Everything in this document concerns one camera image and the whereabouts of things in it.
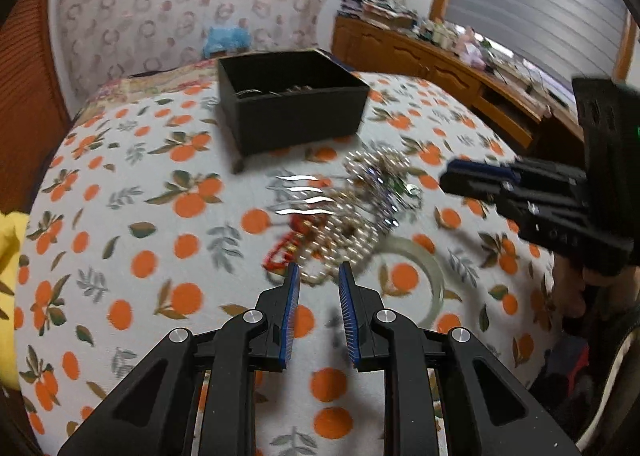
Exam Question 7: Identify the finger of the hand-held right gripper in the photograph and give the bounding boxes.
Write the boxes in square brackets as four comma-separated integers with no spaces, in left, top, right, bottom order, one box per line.
[492,189,633,268]
[439,159,591,204]

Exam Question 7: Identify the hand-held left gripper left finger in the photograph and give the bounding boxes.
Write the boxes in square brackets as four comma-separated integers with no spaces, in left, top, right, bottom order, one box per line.
[57,263,301,456]

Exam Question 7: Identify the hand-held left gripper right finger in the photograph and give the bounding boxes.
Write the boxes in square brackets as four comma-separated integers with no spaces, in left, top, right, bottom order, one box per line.
[338,262,584,456]

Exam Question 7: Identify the white pearl necklace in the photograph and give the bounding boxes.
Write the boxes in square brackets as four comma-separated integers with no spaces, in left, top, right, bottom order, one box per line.
[299,215,382,288]

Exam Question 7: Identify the black jewelry box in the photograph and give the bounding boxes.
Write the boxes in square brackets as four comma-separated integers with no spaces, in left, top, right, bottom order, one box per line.
[216,50,371,158]

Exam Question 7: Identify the silver jewelry pieces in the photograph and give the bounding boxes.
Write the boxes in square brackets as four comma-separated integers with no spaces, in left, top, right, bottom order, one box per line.
[234,84,322,98]

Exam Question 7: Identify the person's right hand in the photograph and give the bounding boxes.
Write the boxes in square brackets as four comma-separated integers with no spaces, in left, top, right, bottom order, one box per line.
[551,253,640,337]

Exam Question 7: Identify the pale green jade bangle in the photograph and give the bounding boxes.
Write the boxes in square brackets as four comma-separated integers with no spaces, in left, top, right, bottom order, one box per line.
[374,235,447,323]

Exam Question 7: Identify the silver wavy hair clip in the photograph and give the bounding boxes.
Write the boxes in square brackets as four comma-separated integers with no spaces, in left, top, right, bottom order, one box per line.
[269,175,337,215]

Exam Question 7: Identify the wooden sideboard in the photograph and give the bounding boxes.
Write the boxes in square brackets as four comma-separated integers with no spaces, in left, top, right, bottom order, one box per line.
[332,16,587,148]

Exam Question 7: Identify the dark cloth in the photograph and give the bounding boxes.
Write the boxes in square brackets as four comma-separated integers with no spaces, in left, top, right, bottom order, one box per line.
[529,313,640,448]

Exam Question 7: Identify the orange print tablecloth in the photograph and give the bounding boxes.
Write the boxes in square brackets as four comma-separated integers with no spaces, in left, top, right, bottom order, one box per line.
[12,61,591,456]

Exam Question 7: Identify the clutter of books and bottles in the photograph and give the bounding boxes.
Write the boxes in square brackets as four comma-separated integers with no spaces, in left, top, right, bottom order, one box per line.
[342,0,576,110]

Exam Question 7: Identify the patchwork cloth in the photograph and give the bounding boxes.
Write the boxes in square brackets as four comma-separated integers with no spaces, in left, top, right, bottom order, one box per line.
[94,59,222,98]

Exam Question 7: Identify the blue plush toy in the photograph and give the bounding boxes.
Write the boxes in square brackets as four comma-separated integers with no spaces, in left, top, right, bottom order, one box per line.
[203,26,251,58]

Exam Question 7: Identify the yellow cloth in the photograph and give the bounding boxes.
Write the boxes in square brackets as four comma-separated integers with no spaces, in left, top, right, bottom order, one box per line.
[0,211,32,393]

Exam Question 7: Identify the brown wooden door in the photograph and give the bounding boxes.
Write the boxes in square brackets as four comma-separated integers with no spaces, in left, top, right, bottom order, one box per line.
[0,0,72,218]

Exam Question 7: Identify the red bead bracelet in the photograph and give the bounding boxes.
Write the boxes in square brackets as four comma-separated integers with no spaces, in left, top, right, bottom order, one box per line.
[262,217,317,273]

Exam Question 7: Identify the silver crystal necklace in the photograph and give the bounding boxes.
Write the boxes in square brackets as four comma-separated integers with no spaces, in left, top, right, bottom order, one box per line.
[359,161,422,233]

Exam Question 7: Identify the small pearl bead necklace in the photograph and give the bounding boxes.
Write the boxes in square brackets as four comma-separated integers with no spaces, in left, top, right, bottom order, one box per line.
[342,148,417,188]

